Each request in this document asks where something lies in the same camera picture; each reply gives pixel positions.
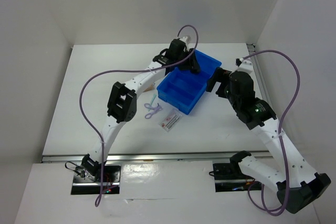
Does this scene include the blue divided plastic bin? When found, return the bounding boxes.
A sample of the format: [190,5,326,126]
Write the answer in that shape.
[157,50,222,115]

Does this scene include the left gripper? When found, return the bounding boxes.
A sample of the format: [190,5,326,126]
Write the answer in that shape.
[175,48,200,71]

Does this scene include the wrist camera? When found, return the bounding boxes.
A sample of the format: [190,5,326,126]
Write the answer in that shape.
[178,35,191,45]
[236,58,254,74]

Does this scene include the beige foundation tube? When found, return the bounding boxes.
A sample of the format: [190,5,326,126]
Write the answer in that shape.
[145,83,155,92]

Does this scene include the front aluminium rail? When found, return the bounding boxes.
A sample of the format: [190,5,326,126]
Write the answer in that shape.
[41,151,274,163]

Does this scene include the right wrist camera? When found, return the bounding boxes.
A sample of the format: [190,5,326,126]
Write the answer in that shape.
[236,58,254,74]

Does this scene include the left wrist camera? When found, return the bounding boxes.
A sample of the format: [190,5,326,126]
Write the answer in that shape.
[178,35,191,45]

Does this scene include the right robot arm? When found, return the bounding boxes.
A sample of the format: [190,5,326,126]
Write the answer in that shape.
[206,67,331,214]

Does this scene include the false eyelash packet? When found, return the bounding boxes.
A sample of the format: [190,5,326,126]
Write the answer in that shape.
[159,109,183,132]

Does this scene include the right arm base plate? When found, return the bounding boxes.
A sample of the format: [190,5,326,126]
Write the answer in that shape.
[208,163,261,193]

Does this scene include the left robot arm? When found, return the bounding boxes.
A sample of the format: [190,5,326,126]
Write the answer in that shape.
[79,36,199,182]

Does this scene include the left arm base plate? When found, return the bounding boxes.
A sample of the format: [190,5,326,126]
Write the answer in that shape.
[71,165,121,195]

